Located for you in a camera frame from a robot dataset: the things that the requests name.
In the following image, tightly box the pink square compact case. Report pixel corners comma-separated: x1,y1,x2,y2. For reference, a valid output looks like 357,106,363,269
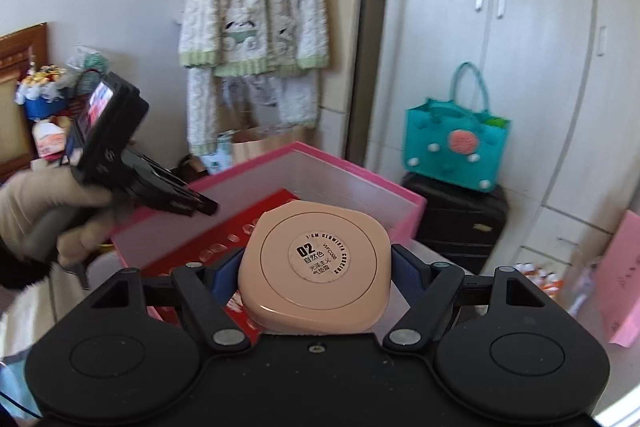
238,200,392,334

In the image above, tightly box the pink storage box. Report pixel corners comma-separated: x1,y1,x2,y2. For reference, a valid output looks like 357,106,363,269
114,144,425,271

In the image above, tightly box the left gloved hand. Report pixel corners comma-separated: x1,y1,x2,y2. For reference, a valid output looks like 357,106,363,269
1,166,122,267

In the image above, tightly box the black suitcase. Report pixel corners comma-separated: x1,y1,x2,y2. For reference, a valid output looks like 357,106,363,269
401,173,510,274

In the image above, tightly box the flower bouquet blue wrap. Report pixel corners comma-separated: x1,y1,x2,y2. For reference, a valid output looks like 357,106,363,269
14,65,74,121

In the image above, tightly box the wooden headboard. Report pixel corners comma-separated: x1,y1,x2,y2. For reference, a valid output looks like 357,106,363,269
0,22,50,184

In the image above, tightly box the teal felt tote bag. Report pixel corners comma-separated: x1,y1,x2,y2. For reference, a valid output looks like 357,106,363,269
404,62,511,193

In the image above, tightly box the brown paper shopping bag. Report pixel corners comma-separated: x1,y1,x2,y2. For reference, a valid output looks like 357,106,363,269
231,124,308,165

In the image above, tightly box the pink paper gift bag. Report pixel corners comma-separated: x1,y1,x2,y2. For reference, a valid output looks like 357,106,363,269
594,210,640,348

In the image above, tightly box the white green fleece jacket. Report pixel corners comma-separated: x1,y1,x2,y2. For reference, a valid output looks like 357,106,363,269
178,0,330,156

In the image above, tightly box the white wardrobe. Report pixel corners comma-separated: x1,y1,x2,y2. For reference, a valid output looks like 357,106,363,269
367,0,639,265

